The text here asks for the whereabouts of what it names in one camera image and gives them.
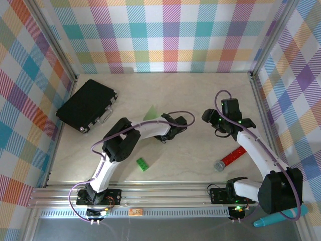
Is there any light green paper sheet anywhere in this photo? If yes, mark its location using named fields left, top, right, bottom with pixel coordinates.
left=143, top=104, right=162, bottom=121

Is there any red glitter tube silver cap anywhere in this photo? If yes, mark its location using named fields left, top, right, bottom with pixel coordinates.
left=213, top=147, right=247, bottom=173

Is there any green toy building brick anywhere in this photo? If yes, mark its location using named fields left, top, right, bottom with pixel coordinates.
left=135, top=157, right=149, bottom=172

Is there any black carrying case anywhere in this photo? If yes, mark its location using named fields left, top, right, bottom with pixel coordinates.
left=55, top=79, right=118, bottom=134

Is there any teal marker pen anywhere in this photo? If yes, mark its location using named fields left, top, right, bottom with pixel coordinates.
left=253, top=204, right=308, bottom=228

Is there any aluminium side rail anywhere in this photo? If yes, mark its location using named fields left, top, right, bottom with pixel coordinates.
left=249, top=72, right=286, bottom=185
left=44, top=75, right=78, bottom=188

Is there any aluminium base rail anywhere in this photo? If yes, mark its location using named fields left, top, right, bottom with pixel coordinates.
left=27, top=184, right=304, bottom=209

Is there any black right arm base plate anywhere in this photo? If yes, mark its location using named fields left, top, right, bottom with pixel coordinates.
left=209, top=187, right=255, bottom=204

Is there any slotted grey cable duct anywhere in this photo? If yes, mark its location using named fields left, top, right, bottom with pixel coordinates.
left=40, top=209, right=230, bottom=218

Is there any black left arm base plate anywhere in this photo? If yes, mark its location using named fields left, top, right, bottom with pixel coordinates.
left=76, top=188, right=122, bottom=207

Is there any aluminium corner post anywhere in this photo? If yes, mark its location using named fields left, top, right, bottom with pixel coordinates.
left=26, top=0, right=79, bottom=82
left=249, top=0, right=301, bottom=78

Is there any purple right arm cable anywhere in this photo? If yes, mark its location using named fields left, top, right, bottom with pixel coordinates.
left=214, top=89, right=302, bottom=224

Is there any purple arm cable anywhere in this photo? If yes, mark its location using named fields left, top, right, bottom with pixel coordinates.
left=214, top=89, right=302, bottom=224
left=69, top=110, right=196, bottom=224

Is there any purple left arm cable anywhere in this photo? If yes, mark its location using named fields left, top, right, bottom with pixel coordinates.
left=69, top=110, right=196, bottom=224

